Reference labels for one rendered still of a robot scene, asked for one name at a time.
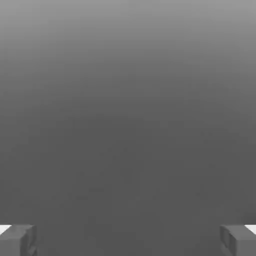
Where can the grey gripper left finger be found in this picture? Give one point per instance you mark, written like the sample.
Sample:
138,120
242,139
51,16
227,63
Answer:
16,242

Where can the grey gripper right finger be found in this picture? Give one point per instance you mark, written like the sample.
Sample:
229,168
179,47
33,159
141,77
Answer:
240,242

